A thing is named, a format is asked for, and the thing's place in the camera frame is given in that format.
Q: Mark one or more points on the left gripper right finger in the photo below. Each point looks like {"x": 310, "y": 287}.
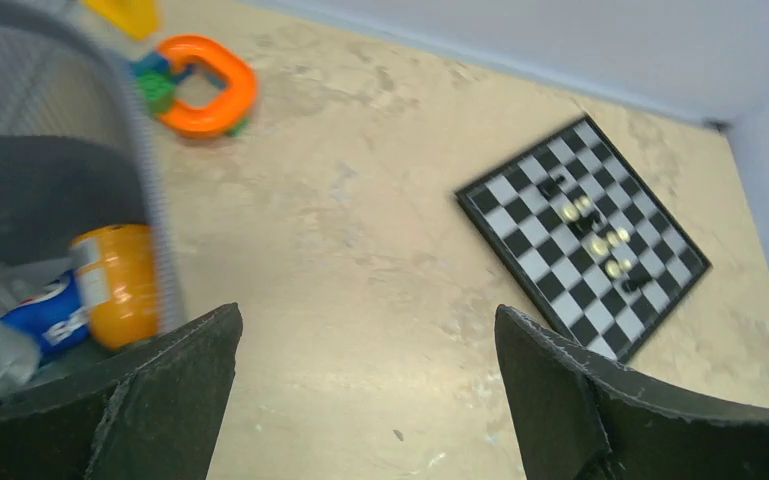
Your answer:
{"x": 580, "y": 415}

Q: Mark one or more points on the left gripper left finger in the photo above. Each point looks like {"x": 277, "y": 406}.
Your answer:
{"x": 151, "y": 412}

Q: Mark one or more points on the orange juice bottle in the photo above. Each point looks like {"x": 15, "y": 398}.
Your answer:
{"x": 114, "y": 269}

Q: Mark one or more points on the pepsi labelled clear bottle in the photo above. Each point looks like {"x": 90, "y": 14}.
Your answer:
{"x": 34, "y": 330}

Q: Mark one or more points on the grey mesh waste bin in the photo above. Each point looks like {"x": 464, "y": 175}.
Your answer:
{"x": 73, "y": 157}

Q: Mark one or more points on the black chess pawn near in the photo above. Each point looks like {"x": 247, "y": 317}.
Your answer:
{"x": 635, "y": 283}

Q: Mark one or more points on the white chess pawn near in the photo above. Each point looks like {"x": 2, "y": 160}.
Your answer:
{"x": 617, "y": 268}

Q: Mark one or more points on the white chess pawn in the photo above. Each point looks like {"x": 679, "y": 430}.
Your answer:
{"x": 576, "y": 209}
{"x": 617, "y": 268}

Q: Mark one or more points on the black and white chessboard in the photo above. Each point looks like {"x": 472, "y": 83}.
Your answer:
{"x": 554, "y": 267}

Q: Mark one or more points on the white chess pawn far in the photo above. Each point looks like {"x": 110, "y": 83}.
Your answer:
{"x": 576, "y": 209}

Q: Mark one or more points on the yellow toy ladder piece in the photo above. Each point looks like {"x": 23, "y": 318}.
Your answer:
{"x": 136, "y": 18}

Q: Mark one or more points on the orange ring toy with blocks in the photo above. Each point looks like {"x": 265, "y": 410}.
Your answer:
{"x": 196, "y": 87}

